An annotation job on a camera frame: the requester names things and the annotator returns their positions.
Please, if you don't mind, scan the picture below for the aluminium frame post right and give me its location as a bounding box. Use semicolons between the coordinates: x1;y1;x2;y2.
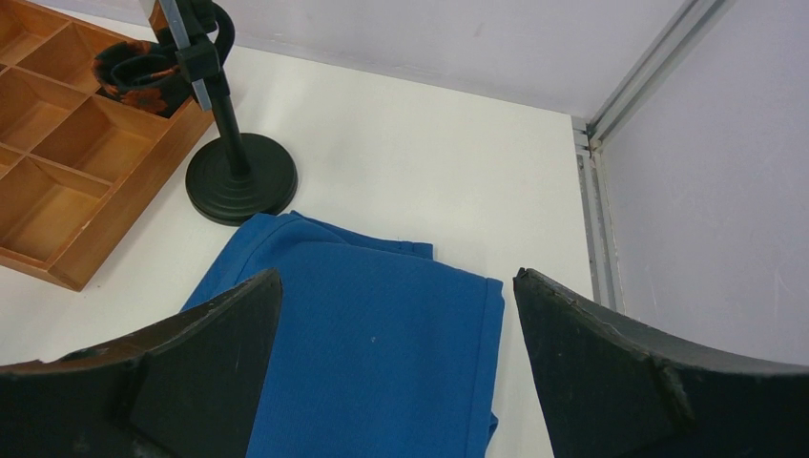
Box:
571;0;737;314

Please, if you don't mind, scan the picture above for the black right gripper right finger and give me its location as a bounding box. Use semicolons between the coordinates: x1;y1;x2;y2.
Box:
513;268;808;457

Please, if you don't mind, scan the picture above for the rolled tie back right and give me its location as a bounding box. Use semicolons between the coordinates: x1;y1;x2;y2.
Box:
91;40;192;118

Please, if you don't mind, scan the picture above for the black phone stand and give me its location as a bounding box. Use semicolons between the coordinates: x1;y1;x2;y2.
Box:
185;1;299;226

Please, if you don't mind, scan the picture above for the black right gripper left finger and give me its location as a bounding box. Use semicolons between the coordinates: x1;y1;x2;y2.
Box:
1;270;283;457

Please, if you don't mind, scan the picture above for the blue cloth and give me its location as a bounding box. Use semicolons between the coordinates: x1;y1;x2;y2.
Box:
186;212;505;457

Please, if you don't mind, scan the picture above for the wooden compartment tray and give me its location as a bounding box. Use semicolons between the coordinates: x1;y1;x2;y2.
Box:
1;1;213;291

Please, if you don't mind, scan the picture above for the black phone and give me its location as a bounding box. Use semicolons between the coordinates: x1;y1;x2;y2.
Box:
139;0;220;111

